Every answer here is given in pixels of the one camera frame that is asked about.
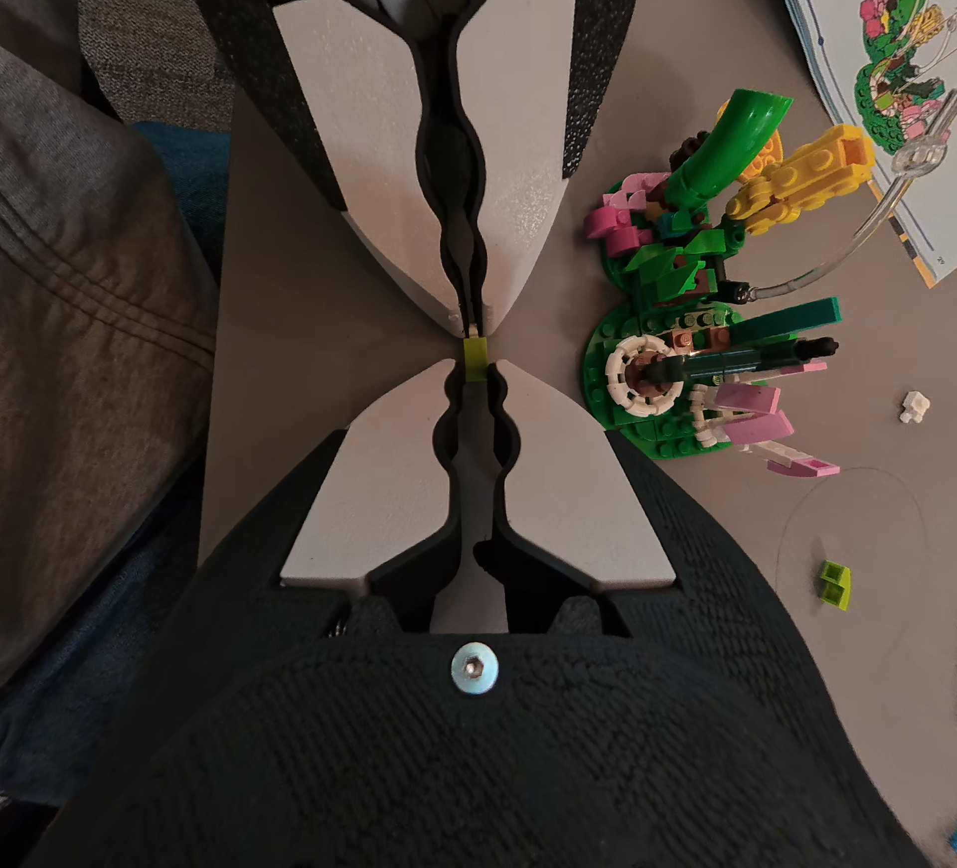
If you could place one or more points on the lego flower garden model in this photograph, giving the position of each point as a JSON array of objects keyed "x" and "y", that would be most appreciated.
[{"x": 673, "y": 330}]

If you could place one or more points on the person's grey sweatshirt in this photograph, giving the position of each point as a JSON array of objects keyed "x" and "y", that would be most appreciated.
[{"x": 82, "y": 330}]

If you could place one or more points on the small olive green lego piece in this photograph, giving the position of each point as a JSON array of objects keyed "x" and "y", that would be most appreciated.
[{"x": 475, "y": 360}]

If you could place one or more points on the lime green lego piece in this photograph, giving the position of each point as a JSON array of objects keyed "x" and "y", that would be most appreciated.
[{"x": 834, "y": 585}]

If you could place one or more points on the small white lego piece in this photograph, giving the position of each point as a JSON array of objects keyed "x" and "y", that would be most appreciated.
[{"x": 915, "y": 407}]

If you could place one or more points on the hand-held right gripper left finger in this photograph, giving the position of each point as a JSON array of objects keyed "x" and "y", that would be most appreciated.
[{"x": 377, "y": 494}]

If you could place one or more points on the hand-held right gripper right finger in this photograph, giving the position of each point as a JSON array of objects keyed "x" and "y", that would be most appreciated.
[{"x": 579, "y": 509}]

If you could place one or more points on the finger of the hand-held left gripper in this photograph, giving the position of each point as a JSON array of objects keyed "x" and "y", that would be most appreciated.
[
  {"x": 527, "y": 98},
  {"x": 351, "y": 128}
]

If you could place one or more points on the person's blue jeans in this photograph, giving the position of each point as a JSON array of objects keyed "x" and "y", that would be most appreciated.
[{"x": 82, "y": 659}]

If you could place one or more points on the person's left forearm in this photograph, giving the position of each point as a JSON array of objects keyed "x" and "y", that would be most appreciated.
[{"x": 149, "y": 8}]

